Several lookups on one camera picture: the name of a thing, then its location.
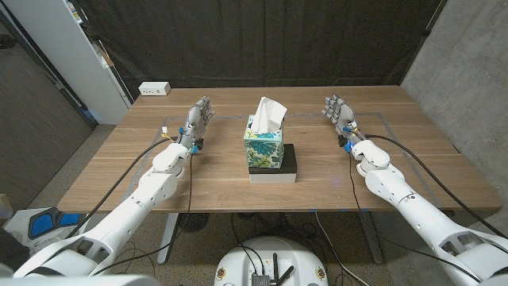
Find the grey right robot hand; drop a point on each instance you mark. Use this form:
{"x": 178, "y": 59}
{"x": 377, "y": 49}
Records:
{"x": 344, "y": 115}

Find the white robot torso base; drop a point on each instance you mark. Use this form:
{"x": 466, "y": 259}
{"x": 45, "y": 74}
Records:
{"x": 238, "y": 262}

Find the cardboard box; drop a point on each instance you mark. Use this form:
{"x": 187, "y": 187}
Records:
{"x": 5, "y": 206}

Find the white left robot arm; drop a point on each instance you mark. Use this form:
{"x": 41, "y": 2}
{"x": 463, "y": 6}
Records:
{"x": 131, "y": 206}

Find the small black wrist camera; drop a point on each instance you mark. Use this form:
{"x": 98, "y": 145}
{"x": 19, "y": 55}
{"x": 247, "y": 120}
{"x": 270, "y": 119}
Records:
{"x": 199, "y": 144}
{"x": 342, "y": 140}

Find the small black right wrist camera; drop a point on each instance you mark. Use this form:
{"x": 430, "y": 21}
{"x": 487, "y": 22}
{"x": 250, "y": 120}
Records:
{"x": 342, "y": 140}

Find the round black floor fan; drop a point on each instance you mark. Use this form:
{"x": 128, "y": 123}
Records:
{"x": 193, "y": 222}

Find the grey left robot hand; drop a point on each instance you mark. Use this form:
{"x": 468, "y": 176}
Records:
{"x": 196, "y": 123}

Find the blue and black foot pedal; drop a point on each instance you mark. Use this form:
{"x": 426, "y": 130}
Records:
{"x": 41, "y": 224}

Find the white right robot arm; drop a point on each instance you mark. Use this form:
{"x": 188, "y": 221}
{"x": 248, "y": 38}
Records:
{"x": 416, "y": 214}

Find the blue right wrist connector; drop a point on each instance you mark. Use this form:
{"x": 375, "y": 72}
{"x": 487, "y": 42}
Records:
{"x": 348, "y": 147}

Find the white table leg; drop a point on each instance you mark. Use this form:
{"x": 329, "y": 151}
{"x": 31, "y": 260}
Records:
{"x": 166, "y": 242}

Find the blue wrist connector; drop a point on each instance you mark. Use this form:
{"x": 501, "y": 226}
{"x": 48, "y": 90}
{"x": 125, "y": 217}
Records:
{"x": 194, "y": 150}
{"x": 348, "y": 147}

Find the grey table leg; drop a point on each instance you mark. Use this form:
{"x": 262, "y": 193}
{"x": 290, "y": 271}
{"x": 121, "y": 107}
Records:
{"x": 373, "y": 242}

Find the small black left wrist camera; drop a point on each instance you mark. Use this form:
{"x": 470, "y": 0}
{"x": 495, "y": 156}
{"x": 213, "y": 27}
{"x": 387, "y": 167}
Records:
{"x": 199, "y": 144}

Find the black electronics box with antennas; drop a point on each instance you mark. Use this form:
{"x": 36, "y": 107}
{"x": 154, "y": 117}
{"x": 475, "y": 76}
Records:
{"x": 260, "y": 280}

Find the black backdrop curtain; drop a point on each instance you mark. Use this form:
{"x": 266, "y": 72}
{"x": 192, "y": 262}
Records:
{"x": 278, "y": 39}

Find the teal floral tissue box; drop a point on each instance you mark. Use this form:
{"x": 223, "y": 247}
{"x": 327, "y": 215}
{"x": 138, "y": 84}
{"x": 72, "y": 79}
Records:
{"x": 264, "y": 153}

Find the white tissue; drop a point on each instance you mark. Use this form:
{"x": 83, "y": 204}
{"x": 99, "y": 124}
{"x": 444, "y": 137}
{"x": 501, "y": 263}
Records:
{"x": 268, "y": 113}

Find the blue left wrist connector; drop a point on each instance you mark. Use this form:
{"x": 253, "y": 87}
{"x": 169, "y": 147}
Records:
{"x": 194, "y": 150}

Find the black and white foam block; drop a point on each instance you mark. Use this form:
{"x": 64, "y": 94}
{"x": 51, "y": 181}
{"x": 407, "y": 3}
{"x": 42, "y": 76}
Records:
{"x": 289, "y": 167}

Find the white power strip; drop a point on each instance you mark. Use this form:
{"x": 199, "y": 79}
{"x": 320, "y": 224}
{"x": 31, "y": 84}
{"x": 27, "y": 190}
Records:
{"x": 155, "y": 88}

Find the white cabinet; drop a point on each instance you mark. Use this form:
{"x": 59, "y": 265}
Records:
{"x": 59, "y": 47}

